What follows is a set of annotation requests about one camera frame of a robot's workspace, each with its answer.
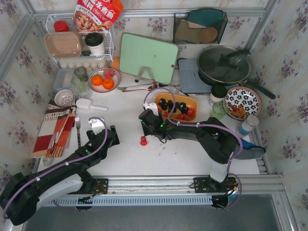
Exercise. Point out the white round strainer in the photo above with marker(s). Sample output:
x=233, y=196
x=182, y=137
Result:
x=64, y=98

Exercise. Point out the orange tangerine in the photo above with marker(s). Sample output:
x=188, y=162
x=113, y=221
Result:
x=97, y=80
x=108, y=83

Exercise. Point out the orange plastic storage basket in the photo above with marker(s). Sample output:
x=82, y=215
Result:
x=190, y=103

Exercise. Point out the white wire rack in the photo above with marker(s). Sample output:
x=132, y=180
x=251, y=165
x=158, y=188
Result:
x=109, y=37

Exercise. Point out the metal cutting board stand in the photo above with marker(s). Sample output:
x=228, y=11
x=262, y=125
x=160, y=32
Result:
x=145, y=74

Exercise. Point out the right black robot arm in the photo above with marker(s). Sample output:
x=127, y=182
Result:
x=220, y=143

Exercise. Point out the pale green glass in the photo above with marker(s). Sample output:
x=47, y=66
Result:
x=82, y=88

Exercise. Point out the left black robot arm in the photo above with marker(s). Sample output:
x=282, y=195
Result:
x=23, y=195

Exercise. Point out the wooden chopsticks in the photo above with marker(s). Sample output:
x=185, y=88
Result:
x=64, y=123

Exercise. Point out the left camera mount white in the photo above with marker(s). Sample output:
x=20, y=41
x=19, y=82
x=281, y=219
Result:
x=96, y=124

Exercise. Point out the jar with black lid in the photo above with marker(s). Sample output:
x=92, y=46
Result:
x=217, y=94

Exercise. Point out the grey induction cooker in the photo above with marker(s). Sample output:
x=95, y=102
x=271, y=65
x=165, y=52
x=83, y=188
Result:
x=189, y=77

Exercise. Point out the pink peach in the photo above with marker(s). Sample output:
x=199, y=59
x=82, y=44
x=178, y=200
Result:
x=109, y=73

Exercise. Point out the aluminium rail base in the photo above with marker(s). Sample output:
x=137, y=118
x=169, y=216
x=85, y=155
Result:
x=174, y=190

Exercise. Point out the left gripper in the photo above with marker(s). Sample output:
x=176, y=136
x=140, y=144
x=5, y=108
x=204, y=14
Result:
x=113, y=134

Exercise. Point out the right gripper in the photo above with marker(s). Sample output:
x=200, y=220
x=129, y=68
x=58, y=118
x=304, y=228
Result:
x=144, y=119

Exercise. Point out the black capsule numbered four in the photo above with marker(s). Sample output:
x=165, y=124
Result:
x=183, y=108

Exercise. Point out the right camera mount white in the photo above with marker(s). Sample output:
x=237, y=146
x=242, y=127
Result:
x=152, y=106

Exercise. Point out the grey tinted glass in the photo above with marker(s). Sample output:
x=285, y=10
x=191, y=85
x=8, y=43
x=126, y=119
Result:
x=81, y=74

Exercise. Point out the green cutting board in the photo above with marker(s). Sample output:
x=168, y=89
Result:
x=139, y=51

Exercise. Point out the fried food pieces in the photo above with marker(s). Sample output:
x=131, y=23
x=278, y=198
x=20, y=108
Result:
x=237, y=111

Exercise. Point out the camera mount white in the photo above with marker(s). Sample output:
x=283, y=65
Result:
x=96, y=124
x=152, y=106

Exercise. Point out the light blue plastic tray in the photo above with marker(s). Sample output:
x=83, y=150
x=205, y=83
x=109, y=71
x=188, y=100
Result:
x=63, y=79

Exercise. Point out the egg tray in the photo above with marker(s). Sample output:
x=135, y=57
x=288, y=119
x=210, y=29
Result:
x=89, y=65

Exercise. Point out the red striped cloth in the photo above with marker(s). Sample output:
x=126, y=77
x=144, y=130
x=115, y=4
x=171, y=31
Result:
x=46, y=130

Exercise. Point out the pink fruit bowl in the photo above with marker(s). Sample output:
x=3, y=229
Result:
x=100, y=89

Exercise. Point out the black coffee capsule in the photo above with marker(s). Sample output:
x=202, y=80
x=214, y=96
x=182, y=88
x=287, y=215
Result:
x=177, y=107
x=163, y=104
x=170, y=105

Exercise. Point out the copper spoon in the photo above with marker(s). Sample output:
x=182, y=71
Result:
x=147, y=89

